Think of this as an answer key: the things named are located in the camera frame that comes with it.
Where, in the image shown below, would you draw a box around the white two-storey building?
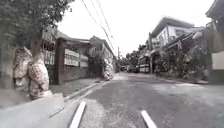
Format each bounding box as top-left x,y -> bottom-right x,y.
146,15 -> 208,80

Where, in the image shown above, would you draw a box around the dark building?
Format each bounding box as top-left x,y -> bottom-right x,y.
204,0 -> 224,85

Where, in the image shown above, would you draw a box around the vehicle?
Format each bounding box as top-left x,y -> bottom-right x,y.
119,64 -> 140,74

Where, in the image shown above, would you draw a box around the utility pole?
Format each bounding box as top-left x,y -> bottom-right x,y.
116,46 -> 121,73

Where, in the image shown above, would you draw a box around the building with barred fence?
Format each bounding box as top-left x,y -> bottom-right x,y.
40,27 -> 118,86

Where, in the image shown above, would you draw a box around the overhead wires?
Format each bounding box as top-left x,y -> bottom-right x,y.
81,0 -> 120,52

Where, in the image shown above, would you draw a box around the robot's own part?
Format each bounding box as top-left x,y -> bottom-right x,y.
140,109 -> 158,128
68,101 -> 87,128

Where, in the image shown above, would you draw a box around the pale filled sack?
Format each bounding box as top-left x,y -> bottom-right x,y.
27,52 -> 55,101
12,45 -> 34,92

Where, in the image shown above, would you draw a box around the grey asphalt road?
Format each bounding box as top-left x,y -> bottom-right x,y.
33,72 -> 224,128

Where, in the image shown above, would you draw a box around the bushes by wall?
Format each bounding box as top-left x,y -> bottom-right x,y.
153,39 -> 213,82

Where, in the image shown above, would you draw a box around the large dark tree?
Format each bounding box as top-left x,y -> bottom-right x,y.
0,0 -> 76,91

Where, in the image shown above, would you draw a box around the concrete pavement with ramp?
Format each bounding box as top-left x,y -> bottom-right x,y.
0,77 -> 103,128

